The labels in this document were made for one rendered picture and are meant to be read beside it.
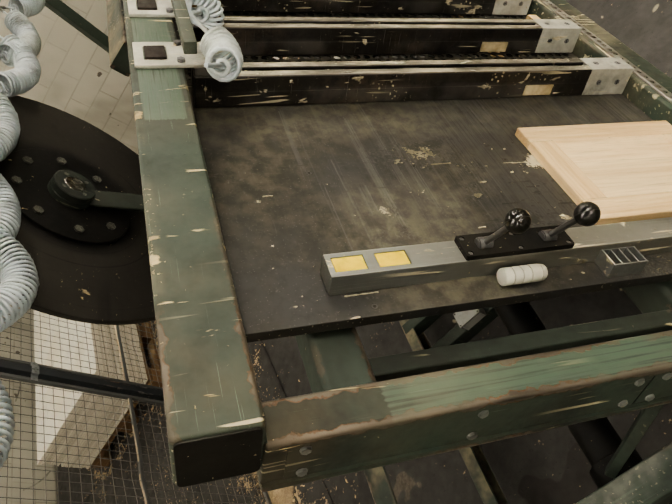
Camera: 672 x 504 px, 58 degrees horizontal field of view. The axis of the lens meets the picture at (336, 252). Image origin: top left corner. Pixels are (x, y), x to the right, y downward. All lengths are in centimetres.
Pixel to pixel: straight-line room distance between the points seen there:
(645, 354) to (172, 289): 64
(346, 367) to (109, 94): 592
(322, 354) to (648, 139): 96
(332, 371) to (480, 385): 21
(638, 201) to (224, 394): 91
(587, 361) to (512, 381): 12
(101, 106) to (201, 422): 611
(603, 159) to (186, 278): 94
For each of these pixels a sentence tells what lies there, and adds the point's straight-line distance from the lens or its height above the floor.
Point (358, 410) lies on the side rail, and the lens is 74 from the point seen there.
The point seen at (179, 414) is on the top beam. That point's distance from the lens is 67.
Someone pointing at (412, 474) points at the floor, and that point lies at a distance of 296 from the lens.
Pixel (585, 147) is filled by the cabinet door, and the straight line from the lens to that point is 143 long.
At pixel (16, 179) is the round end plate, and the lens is 163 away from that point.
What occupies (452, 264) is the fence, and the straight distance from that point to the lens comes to 96.
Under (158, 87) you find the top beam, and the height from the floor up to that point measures 190.
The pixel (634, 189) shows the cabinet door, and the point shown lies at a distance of 135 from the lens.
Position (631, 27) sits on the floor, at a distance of 310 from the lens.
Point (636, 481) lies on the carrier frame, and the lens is 158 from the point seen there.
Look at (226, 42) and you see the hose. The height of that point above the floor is 187.
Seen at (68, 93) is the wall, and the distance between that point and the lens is 662.
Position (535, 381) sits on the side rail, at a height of 153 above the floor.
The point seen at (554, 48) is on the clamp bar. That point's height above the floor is 95.
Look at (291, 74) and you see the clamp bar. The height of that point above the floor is 166.
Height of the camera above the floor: 224
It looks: 37 degrees down
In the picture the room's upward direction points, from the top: 67 degrees counter-clockwise
